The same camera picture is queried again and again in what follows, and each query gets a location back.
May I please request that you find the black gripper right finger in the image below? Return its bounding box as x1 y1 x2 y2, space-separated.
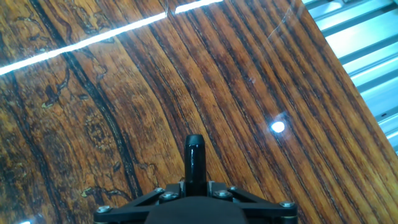
206 181 299 224

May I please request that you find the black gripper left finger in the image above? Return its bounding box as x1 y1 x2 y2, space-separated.
93 182 187 224

